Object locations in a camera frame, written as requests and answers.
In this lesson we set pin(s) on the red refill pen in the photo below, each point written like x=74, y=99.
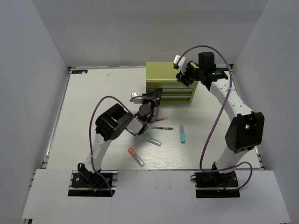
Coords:
x=161, y=119

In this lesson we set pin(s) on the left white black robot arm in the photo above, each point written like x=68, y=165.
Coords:
x=111, y=123

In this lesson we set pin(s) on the green metal drawer toolbox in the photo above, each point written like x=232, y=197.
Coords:
x=162, y=75

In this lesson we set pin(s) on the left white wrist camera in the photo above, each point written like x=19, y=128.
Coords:
x=135, y=98

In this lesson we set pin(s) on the green cap highlighter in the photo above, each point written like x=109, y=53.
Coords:
x=151, y=140

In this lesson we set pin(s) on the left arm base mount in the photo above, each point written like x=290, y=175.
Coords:
x=80, y=187

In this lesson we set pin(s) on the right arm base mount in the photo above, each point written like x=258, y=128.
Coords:
x=215, y=185

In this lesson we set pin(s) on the orange cap highlighter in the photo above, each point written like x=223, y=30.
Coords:
x=136, y=157

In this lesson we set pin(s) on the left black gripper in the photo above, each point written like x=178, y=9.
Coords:
x=155, y=94

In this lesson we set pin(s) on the left corner label sticker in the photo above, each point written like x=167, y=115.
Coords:
x=79, y=71

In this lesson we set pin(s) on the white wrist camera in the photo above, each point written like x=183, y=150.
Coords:
x=135, y=98
x=180, y=62

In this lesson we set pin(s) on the green refill pen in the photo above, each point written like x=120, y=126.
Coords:
x=162, y=128

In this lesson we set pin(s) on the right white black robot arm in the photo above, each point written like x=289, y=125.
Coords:
x=246, y=126

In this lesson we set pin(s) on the blue highlighter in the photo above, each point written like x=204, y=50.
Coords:
x=182, y=134

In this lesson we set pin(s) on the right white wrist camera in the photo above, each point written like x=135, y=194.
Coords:
x=180, y=62

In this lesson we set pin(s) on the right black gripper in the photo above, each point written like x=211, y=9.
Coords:
x=183, y=78

